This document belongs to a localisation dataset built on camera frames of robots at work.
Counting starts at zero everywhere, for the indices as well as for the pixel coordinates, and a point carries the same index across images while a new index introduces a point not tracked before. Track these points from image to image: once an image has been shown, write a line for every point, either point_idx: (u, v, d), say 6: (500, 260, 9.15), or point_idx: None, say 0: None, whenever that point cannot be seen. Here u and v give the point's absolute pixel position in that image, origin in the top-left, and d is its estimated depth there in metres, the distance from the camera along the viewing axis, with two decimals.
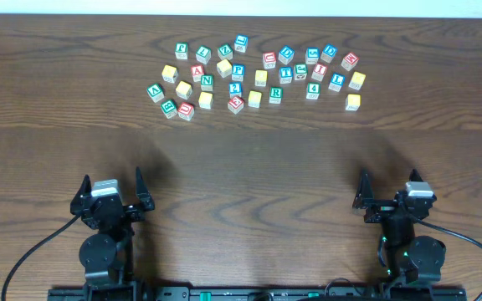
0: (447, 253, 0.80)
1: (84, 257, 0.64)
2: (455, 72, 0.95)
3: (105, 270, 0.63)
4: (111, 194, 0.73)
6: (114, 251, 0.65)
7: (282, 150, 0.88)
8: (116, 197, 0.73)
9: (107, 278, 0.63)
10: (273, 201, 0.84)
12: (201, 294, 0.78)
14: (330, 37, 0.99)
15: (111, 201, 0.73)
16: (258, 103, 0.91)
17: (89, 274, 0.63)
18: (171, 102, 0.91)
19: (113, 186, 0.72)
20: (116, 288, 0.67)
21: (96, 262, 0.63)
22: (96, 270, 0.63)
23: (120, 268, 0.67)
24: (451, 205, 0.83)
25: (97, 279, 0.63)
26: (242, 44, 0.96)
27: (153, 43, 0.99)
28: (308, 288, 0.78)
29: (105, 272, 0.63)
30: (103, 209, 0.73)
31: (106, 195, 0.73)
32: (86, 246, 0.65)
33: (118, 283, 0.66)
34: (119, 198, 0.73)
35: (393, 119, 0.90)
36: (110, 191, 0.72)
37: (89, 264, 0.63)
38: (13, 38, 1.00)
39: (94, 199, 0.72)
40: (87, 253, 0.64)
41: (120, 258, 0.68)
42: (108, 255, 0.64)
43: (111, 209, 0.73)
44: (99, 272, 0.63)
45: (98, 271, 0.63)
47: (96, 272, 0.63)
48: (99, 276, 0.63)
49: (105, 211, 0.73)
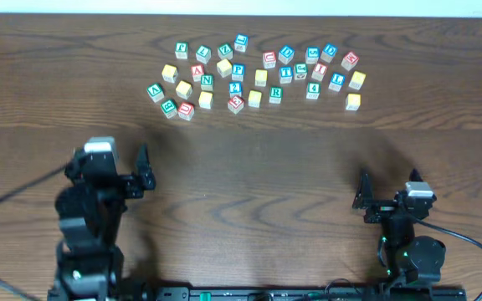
0: (447, 254, 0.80)
1: (59, 203, 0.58)
2: (456, 71, 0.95)
3: (84, 220, 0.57)
4: (104, 151, 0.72)
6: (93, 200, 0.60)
7: (282, 150, 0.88)
8: (109, 155, 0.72)
9: (84, 230, 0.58)
10: (273, 201, 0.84)
12: (201, 294, 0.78)
14: (330, 36, 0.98)
15: (103, 158, 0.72)
16: (258, 103, 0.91)
17: (64, 223, 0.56)
18: (171, 102, 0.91)
19: (107, 143, 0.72)
20: (92, 252, 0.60)
21: (73, 211, 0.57)
22: (71, 217, 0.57)
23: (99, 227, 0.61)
24: (451, 205, 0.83)
25: (72, 228, 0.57)
26: (242, 44, 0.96)
27: (153, 43, 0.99)
28: (308, 288, 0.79)
29: (82, 221, 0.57)
30: (94, 165, 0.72)
31: (99, 152, 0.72)
32: (62, 195, 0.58)
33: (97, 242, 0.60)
34: (111, 156, 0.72)
35: (393, 119, 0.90)
36: (103, 149, 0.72)
37: (65, 212, 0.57)
38: (13, 38, 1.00)
39: (87, 155, 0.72)
40: (62, 198, 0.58)
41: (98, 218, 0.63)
42: (87, 205, 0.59)
43: (100, 165, 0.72)
44: (76, 221, 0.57)
45: (73, 218, 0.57)
47: (71, 218, 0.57)
48: (74, 225, 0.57)
49: (95, 168, 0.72)
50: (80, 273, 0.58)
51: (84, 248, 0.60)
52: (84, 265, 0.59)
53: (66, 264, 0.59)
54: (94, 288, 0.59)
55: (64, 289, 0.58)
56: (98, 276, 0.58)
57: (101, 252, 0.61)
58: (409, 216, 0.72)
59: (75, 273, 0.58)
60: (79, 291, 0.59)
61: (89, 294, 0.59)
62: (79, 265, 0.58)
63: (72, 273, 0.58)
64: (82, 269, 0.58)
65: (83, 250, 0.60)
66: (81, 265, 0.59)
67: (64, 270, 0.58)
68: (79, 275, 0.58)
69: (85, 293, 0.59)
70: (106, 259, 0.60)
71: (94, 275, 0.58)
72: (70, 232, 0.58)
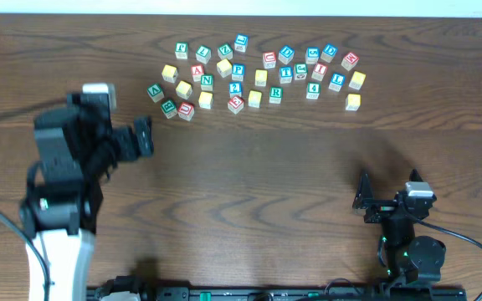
0: (447, 254, 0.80)
1: (40, 118, 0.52)
2: (455, 71, 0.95)
3: (59, 130, 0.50)
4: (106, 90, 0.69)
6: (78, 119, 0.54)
7: (282, 150, 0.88)
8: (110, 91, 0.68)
9: (62, 146, 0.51)
10: (273, 201, 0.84)
12: (201, 294, 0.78)
14: (330, 37, 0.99)
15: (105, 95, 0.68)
16: (258, 103, 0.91)
17: (38, 132, 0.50)
18: (171, 102, 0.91)
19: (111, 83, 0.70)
20: (67, 181, 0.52)
21: (52, 122, 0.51)
22: (49, 127, 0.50)
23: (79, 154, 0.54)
24: (451, 205, 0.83)
25: (48, 141, 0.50)
26: (242, 44, 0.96)
27: (153, 43, 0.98)
28: (308, 288, 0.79)
29: (61, 133, 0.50)
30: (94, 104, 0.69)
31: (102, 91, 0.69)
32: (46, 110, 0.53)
33: (74, 165, 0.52)
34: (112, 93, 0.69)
35: (393, 119, 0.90)
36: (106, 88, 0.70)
37: (42, 123, 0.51)
38: (13, 37, 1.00)
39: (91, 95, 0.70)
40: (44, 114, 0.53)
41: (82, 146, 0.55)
42: (69, 119, 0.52)
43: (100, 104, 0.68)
44: (50, 131, 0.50)
45: (51, 129, 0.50)
47: (48, 129, 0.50)
48: (52, 136, 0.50)
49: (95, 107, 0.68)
50: (48, 202, 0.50)
51: (57, 174, 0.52)
52: (55, 192, 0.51)
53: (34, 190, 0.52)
54: (64, 220, 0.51)
55: (31, 219, 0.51)
56: (69, 206, 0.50)
57: (79, 180, 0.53)
58: (409, 216, 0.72)
59: (42, 202, 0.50)
60: (47, 224, 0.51)
61: (58, 228, 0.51)
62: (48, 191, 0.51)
63: (39, 201, 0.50)
64: (52, 196, 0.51)
65: (55, 176, 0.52)
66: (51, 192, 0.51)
67: (33, 196, 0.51)
68: (46, 205, 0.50)
69: (55, 226, 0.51)
70: (80, 189, 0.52)
71: (65, 204, 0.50)
72: (47, 146, 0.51)
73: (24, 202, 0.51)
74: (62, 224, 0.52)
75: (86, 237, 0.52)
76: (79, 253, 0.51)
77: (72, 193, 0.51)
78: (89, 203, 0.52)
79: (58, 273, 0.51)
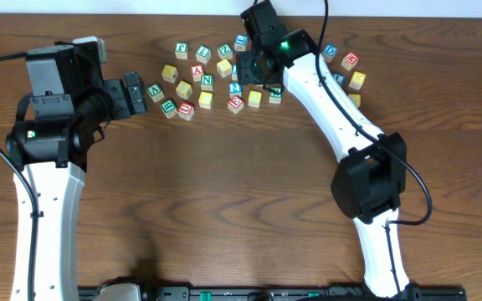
0: (447, 254, 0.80)
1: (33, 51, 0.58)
2: (455, 72, 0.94)
3: (51, 58, 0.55)
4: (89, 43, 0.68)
6: (69, 53, 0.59)
7: (282, 150, 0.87)
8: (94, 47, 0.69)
9: (53, 75, 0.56)
10: (273, 201, 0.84)
12: (201, 294, 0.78)
14: (330, 36, 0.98)
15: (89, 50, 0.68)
16: (258, 103, 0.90)
17: (32, 60, 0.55)
18: (171, 102, 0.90)
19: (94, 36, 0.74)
20: (56, 113, 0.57)
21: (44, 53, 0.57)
22: (42, 57, 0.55)
23: (72, 89, 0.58)
24: (451, 204, 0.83)
25: (39, 70, 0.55)
26: (242, 44, 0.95)
27: (153, 43, 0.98)
28: (308, 288, 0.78)
29: (51, 60, 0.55)
30: None
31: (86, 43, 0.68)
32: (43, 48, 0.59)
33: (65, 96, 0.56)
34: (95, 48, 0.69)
35: (393, 119, 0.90)
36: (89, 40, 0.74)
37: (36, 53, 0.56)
38: (13, 38, 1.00)
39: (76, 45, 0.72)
40: (38, 50, 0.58)
41: (74, 84, 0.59)
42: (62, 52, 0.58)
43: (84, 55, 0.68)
44: (42, 61, 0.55)
45: (43, 58, 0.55)
47: (39, 58, 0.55)
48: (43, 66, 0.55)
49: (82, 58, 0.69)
50: (36, 133, 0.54)
51: (46, 107, 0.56)
52: (44, 123, 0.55)
53: (22, 122, 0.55)
54: (53, 150, 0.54)
55: (16, 150, 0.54)
56: (58, 135, 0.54)
57: (69, 113, 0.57)
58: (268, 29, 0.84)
59: (31, 132, 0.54)
60: (36, 155, 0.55)
61: (46, 160, 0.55)
62: (38, 122, 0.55)
63: (28, 131, 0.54)
64: (41, 126, 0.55)
65: (46, 109, 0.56)
66: (41, 121, 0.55)
67: (22, 128, 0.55)
68: (34, 135, 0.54)
69: (43, 157, 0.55)
70: (69, 121, 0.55)
71: (55, 135, 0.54)
72: (38, 75, 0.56)
73: (11, 135, 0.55)
74: (50, 156, 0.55)
75: (74, 169, 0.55)
76: (68, 186, 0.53)
77: (60, 123, 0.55)
78: (78, 136, 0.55)
79: (47, 205, 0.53)
